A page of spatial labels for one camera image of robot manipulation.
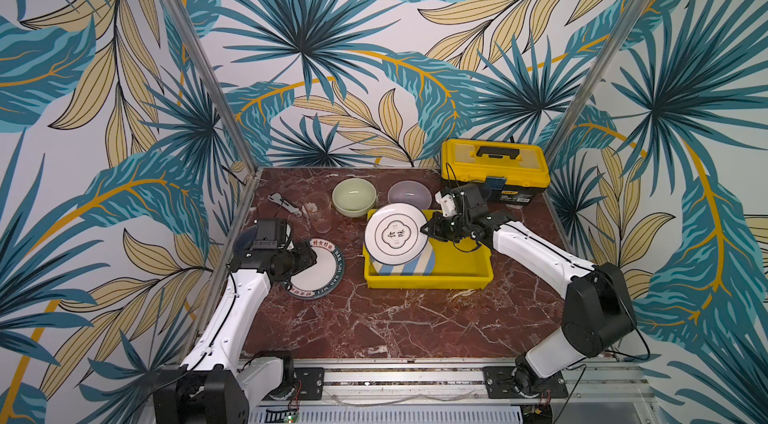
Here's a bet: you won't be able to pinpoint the clear drinking glass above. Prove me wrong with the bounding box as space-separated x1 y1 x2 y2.
303 192 333 234

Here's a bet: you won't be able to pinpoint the lilac bowl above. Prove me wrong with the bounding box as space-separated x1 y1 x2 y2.
387 180 432 210

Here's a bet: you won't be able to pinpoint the pale green bowl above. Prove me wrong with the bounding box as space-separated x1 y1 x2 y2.
332 177 378 218

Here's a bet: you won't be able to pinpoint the dark blue bowl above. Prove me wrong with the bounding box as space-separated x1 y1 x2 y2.
230 225 258 269

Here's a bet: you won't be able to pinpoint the white plate teal lettered rim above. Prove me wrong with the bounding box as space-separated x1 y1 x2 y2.
287 237 346 300

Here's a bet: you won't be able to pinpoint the yellow black plastic toolbox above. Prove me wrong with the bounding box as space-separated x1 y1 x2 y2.
440 138 551 206

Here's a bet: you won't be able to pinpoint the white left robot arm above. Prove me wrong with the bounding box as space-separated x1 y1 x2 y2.
151 218 317 423

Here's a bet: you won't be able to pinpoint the blue striped plate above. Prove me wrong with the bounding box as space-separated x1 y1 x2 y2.
372 244 436 276

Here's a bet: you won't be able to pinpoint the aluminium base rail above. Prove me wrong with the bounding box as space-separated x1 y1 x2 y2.
137 357 601 424

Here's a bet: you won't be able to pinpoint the white plate green rings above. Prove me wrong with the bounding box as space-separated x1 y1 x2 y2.
364 202 430 266

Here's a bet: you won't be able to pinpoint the yellow plastic bin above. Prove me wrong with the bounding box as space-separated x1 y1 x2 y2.
363 238 494 289

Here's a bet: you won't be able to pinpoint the metal wrench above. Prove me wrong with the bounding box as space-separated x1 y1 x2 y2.
267 192 303 217

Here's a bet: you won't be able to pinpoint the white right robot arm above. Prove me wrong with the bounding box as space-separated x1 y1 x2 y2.
421 183 637 398

